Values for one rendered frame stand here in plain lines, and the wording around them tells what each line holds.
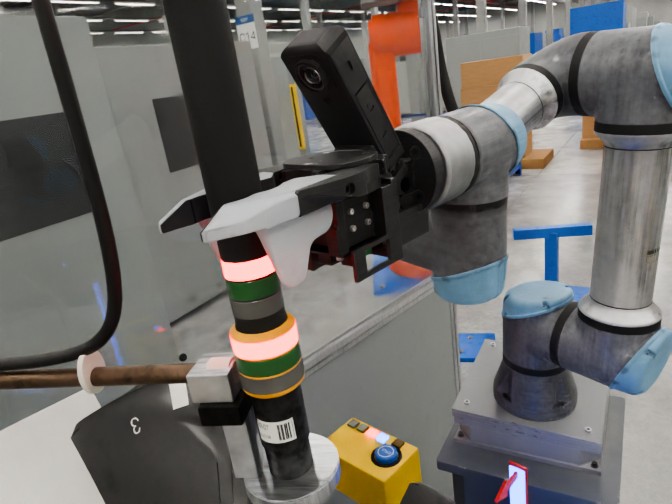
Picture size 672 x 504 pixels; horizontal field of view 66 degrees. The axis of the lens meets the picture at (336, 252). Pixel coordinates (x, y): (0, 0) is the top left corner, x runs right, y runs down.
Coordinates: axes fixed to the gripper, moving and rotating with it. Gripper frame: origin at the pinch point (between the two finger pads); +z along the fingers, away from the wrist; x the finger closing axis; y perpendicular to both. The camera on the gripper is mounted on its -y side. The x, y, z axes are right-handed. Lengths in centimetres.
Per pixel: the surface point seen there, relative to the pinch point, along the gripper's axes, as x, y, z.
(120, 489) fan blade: 19.8, 28.3, 3.9
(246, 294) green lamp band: -1.2, 5.4, -1.3
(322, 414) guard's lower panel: 70, 83, -62
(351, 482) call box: 29, 62, -34
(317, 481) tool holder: -3.0, 19.7, -2.5
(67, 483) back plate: 37, 36, 5
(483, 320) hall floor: 136, 165, -267
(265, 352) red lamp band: -1.9, 9.2, -1.3
